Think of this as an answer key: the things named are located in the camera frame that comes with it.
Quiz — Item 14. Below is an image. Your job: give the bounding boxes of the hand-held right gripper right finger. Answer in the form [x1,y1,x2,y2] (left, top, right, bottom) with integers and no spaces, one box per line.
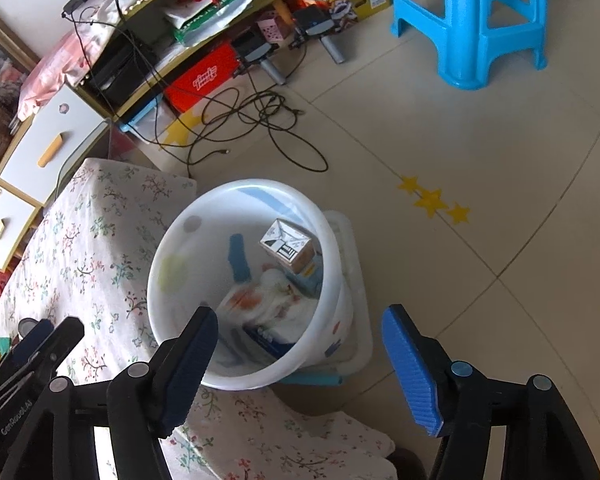
[381,304,600,480]

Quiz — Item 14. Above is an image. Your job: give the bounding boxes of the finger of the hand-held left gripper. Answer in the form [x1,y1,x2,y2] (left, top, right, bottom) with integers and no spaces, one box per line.
[0,316,86,401]
[0,318,56,386]

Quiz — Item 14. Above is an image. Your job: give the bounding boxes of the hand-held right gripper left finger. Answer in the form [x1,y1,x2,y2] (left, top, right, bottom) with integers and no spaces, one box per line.
[0,306,220,480]

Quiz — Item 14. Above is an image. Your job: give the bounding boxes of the white plastic bucket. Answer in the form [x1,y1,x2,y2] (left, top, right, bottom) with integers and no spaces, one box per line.
[146,178,355,391]

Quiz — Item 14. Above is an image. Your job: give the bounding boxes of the dark blue packet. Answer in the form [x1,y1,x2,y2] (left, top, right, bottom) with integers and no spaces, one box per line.
[242,324,287,359]

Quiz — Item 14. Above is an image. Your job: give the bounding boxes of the white plastic storage box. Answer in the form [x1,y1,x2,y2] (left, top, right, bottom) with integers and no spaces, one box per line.
[275,210,374,387]

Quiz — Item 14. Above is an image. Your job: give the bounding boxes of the floral tablecloth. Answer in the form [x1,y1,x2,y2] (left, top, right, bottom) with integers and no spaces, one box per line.
[0,157,398,480]

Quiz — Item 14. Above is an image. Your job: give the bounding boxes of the white plastic wrapper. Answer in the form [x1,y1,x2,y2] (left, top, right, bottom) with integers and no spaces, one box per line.
[219,267,321,346]

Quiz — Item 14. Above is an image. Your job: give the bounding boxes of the blue and white box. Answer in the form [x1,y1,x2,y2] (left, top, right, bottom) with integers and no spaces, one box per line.
[280,252,325,297]

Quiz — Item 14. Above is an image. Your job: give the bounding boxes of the small brown carton box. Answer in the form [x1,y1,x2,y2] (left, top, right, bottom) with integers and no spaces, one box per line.
[259,218,315,275]

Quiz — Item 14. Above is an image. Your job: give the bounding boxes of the large yellow star floor sticker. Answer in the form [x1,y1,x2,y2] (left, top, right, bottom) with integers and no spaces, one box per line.
[161,110,204,147]

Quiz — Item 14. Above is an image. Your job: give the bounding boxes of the framed picture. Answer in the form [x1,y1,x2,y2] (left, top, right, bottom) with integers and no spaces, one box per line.
[0,10,42,161]

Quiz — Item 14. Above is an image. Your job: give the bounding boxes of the pink lace cloth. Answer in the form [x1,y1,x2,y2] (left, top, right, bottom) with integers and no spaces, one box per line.
[17,0,231,117]

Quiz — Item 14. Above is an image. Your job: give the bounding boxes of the black printer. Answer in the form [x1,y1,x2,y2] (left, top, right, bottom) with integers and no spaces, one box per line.
[92,35,156,106]

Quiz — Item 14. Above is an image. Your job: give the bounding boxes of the red box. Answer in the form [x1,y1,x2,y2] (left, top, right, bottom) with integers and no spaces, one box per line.
[164,42,241,113]

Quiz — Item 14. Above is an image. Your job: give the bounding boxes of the green and white bag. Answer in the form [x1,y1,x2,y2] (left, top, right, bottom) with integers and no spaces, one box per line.
[162,0,255,47]

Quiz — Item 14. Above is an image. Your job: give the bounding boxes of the pink patterned box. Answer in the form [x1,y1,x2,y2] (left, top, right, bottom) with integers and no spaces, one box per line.
[256,9,287,43]

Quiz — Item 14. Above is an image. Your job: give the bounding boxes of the blue plastic stool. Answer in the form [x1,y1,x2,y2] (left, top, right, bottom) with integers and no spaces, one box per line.
[390,0,549,92]

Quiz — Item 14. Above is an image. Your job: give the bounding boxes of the colourful snack packets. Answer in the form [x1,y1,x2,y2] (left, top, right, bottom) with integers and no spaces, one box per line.
[300,0,357,27]

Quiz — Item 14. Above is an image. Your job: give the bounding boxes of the black device with grey handle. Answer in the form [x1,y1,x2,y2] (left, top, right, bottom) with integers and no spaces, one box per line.
[230,32,288,85]
[292,6,346,64]

